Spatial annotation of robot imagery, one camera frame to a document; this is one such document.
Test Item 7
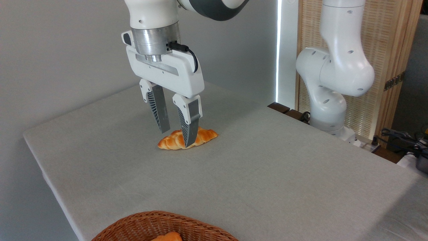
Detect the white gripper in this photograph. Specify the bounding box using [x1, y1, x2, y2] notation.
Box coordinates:
[126, 46, 205, 148]

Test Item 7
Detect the golden braided croissant bread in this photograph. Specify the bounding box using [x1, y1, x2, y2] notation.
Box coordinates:
[157, 126, 218, 150]

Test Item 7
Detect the brown wicker basket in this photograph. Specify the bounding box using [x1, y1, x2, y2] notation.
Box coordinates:
[91, 210, 239, 241]

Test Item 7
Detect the golden bread roll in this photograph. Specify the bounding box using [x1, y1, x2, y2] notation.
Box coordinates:
[150, 231, 183, 241]

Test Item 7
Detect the grey tablecloth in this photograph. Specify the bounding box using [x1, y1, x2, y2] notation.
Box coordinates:
[23, 81, 428, 241]

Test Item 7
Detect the white power strip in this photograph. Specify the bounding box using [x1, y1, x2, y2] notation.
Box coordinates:
[348, 135, 381, 152]

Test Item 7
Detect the metal screen hinge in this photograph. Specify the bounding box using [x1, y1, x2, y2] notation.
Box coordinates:
[384, 72, 405, 92]

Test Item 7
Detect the wooden bamboo folding screen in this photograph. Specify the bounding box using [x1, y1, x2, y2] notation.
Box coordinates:
[296, 0, 424, 148]

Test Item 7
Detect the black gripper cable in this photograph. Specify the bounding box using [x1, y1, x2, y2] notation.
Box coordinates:
[167, 41, 199, 73]

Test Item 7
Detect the white window frame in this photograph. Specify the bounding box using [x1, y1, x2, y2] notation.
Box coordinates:
[276, 0, 299, 110]

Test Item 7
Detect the black cable bundle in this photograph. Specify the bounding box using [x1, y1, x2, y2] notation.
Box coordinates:
[381, 128, 428, 158]

